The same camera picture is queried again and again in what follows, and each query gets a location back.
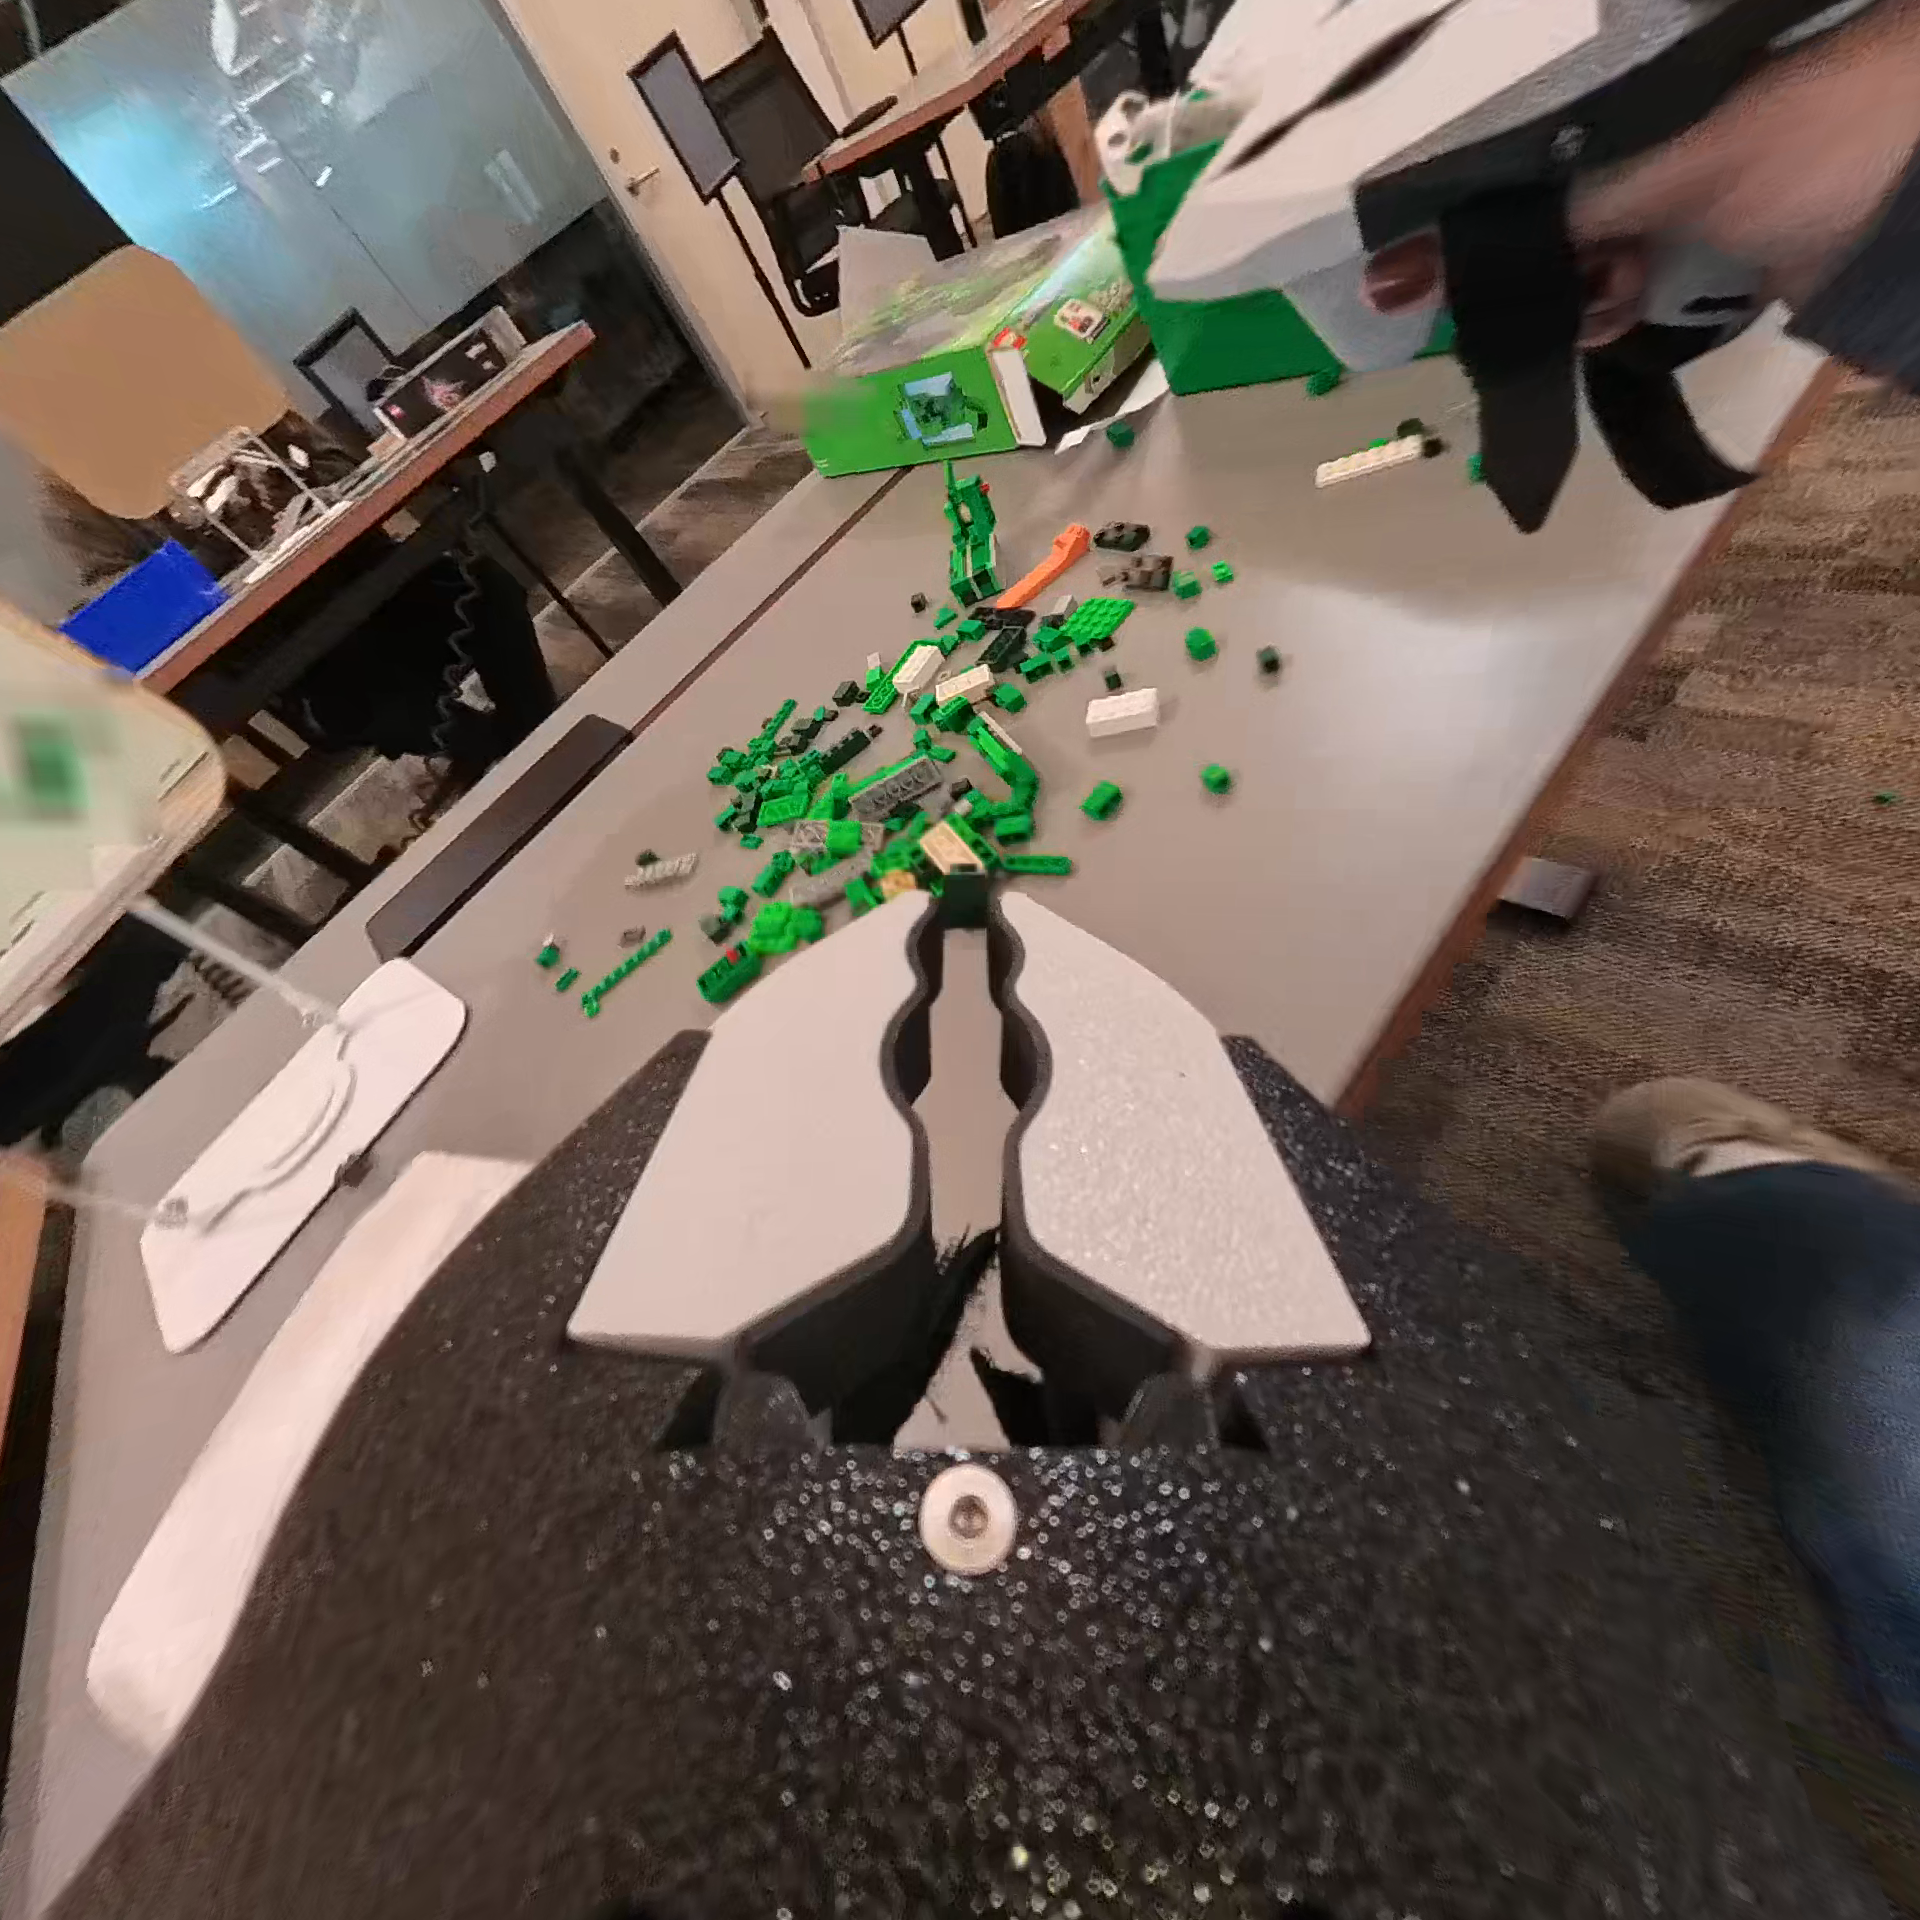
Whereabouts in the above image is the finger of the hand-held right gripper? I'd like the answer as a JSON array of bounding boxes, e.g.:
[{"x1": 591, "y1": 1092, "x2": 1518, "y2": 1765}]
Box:
[
  {"x1": 1215, "y1": 0, "x2": 1462, "y2": 151},
  {"x1": 1146, "y1": 0, "x2": 1602, "y2": 298}
]

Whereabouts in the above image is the black office chair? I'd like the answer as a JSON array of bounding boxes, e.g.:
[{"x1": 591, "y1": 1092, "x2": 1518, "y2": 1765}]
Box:
[
  {"x1": 979, "y1": 125, "x2": 1083, "y2": 242},
  {"x1": 699, "y1": 27, "x2": 903, "y2": 321}
]

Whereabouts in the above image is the blue plastic bin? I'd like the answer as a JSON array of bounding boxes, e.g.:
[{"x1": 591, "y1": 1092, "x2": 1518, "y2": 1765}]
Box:
[{"x1": 56, "y1": 537, "x2": 231, "y2": 678}]

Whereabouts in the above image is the person's tan shoe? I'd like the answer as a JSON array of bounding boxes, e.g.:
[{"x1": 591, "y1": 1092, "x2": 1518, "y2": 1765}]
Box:
[{"x1": 1588, "y1": 1077, "x2": 1879, "y2": 1205}]

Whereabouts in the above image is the person's leg in jeans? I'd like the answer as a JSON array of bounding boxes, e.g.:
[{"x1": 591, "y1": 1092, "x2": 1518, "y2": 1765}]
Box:
[{"x1": 1623, "y1": 1159, "x2": 1920, "y2": 1809}]

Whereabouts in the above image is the plastic bag of bricks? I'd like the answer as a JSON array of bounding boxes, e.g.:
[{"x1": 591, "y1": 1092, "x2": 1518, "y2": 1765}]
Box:
[{"x1": 1093, "y1": 84, "x2": 1258, "y2": 177}]

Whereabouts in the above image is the pile of green toy bricks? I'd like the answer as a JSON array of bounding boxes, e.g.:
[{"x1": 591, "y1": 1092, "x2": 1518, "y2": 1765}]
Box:
[{"x1": 698, "y1": 598, "x2": 1076, "y2": 1012}]

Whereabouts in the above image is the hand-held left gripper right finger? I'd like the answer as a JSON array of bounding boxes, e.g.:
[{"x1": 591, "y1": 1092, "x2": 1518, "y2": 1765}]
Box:
[{"x1": 988, "y1": 894, "x2": 1373, "y2": 1445}]

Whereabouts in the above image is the black desk cable flap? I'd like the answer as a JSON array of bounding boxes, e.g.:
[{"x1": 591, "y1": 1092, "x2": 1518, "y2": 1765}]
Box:
[{"x1": 365, "y1": 715, "x2": 635, "y2": 964}]

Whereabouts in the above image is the person's right forearm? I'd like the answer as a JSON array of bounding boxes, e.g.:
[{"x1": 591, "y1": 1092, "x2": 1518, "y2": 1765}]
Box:
[{"x1": 1783, "y1": 177, "x2": 1920, "y2": 379}]

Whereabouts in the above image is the green long thin plate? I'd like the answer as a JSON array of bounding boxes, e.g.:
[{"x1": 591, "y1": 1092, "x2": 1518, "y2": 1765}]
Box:
[{"x1": 581, "y1": 929, "x2": 675, "y2": 1019}]

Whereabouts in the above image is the green and grey brick assembly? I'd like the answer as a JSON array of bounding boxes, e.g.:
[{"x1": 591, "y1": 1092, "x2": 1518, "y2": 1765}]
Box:
[{"x1": 942, "y1": 464, "x2": 1005, "y2": 605}]

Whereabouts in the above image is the white rounded flat plate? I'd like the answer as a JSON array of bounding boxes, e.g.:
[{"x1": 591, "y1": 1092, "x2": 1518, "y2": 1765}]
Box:
[{"x1": 141, "y1": 958, "x2": 471, "y2": 1358}]

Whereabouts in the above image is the wooden side table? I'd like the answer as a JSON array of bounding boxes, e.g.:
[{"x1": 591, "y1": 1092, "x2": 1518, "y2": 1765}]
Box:
[{"x1": 141, "y1": 321, "x2": 685, "y2": 712}]

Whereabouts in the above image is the white foam pad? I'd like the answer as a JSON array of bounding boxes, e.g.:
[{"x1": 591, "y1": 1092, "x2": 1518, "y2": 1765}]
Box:
[{"x1": 85, "y1": 1149, "x2": 536, "y2": 1761}]

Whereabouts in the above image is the printed toy set box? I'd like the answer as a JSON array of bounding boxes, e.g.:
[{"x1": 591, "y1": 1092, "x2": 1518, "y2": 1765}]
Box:
[{"x1": 799, "y1": 208, "x2": 1159, "y2": 484}]

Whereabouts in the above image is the clear display case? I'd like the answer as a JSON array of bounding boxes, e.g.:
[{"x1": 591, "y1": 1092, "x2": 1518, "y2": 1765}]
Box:
[{"x1": 365, "y1": 305, "x2": 532, "y2": 447}]

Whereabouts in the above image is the pale rounded panel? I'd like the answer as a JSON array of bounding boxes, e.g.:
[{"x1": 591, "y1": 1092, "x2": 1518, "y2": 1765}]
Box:
[{"x1": 0, "y1": 599, "x2": 231, "y2": 1039}]

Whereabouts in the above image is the person's right hand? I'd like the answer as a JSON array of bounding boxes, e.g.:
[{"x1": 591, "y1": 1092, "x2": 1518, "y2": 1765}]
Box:
[{"x1": 1365, "y1": 17, "x2": 1920, "y2": 351}]

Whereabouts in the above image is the white paper strip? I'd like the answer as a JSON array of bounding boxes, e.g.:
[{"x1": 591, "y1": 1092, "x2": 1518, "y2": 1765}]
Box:
[{"x1": 1048, "y1": 365, "x2": 1173, "y2": 455}]

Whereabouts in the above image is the grey desk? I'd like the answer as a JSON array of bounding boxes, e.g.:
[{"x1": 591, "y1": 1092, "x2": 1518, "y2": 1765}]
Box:
[
  {"x1": 0, "y1": 208, "x2": 1852, "y2": 1920},
  {"x1": 46, "y1": 435, "x2": 918, "y2": 1204}
]

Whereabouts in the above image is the black framed board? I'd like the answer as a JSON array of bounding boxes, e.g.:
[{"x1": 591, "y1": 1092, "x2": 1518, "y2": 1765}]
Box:
[{"x1": 629, "y1": 31, "x2": 745, "y2": 205}]

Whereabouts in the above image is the green cardboard box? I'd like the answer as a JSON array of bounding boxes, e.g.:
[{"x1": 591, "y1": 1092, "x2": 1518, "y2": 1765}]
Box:
[{"x1": 1103, "y1": 142, "x2": 1361, "y2": 401}]

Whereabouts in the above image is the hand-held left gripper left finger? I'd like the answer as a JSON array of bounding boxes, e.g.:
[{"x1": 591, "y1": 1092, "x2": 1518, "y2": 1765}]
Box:
[{"x1": 566, "y1": 897, "x2": 963, "y2": 1449}]

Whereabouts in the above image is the wooden meeting table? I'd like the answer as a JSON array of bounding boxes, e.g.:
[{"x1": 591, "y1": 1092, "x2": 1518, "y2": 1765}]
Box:
[{"x1": 799, "y1": 0, "x2": 1106, "y2": 191}]

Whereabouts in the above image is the black coiled cable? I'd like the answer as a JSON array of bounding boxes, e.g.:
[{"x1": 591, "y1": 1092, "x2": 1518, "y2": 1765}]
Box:
[{"x1": 429, "y1": 464, "x2": 505, "y2": 754}]

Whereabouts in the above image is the orange brick separator tool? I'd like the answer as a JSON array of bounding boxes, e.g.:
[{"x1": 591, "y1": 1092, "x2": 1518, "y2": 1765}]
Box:
[{"x1": 993, "y1": 519, "x2": 1091, "y2": 611}]

